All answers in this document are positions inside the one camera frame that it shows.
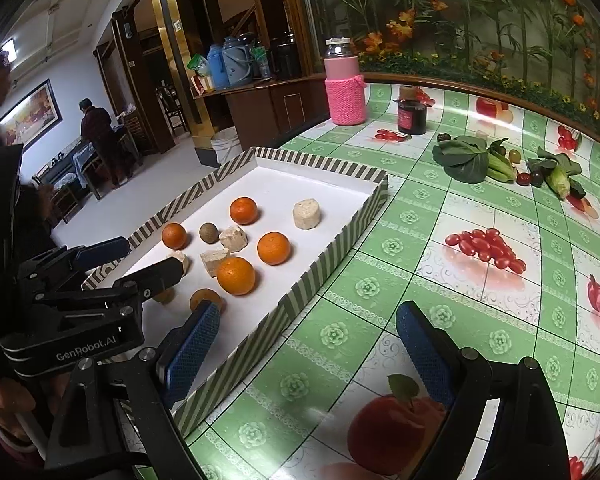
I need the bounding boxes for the brown round fruit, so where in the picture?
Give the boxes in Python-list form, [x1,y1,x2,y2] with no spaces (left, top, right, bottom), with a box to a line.
[189,287,227,313]

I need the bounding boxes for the wooden sideboard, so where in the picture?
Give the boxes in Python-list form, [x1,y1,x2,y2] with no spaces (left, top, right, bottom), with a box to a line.
[190,72,331,166]

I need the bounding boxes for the round beige cake chunk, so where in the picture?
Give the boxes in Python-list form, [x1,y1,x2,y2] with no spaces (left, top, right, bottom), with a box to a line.
[292,199,322,231]

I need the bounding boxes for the wooden chair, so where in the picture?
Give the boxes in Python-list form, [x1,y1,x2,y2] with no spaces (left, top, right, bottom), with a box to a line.
[156,82,191,136]

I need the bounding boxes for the green fruit print tablecloth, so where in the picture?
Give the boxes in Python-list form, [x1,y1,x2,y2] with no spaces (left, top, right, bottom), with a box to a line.
[175,82,600,480]

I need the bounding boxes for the framed wall picture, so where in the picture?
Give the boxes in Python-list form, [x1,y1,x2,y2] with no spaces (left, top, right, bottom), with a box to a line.
[0,78,62,153]

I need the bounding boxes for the flower picture panel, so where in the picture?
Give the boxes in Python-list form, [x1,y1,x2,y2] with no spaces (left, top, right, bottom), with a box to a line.
[290,0,600,146]

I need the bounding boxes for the black thermos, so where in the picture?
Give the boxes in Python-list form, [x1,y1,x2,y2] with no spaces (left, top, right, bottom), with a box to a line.
[270,32,303,80]

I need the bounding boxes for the green bottle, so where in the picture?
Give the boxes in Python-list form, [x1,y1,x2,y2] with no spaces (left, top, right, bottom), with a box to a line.
[252,46,272,80]

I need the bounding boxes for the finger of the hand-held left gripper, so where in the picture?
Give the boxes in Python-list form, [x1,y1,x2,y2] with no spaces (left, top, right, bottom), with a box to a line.
[22,236,131,286]
[45,257,186,306]

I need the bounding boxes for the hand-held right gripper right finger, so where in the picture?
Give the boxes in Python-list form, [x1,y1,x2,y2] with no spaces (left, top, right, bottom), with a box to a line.
[395,301,573,480]

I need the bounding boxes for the white bucket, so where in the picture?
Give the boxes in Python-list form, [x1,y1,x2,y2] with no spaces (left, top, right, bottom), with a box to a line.
[210,129,243,168]

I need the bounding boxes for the grey blue thermos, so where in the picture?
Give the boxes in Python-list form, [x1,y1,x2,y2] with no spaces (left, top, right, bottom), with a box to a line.
[221,36,256,90]

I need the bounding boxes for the pink knitted sleeve bottle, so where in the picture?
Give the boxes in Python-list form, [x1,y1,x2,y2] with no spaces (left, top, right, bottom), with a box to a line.
[323,36,368,126]

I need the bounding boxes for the striped cardboard box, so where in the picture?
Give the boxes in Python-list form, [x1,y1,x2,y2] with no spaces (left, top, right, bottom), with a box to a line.
[80,146,388,441]

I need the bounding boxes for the bok choy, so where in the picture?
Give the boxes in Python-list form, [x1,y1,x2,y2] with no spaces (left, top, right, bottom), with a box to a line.
[526,146,583,201]
[432,135,516,184]

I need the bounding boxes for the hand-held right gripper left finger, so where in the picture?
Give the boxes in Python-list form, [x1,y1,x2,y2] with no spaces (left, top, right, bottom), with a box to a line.
[45,300,223,480]

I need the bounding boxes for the green packet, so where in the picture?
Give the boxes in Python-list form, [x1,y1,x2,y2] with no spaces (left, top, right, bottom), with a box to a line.
[187,54,212,78]

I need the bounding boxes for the person's left hand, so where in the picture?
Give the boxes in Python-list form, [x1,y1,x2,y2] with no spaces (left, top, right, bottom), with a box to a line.
[0,380,38,453]

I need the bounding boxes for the dark glass jar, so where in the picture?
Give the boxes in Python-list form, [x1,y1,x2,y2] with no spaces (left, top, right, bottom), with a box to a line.
[396,85,427,136]

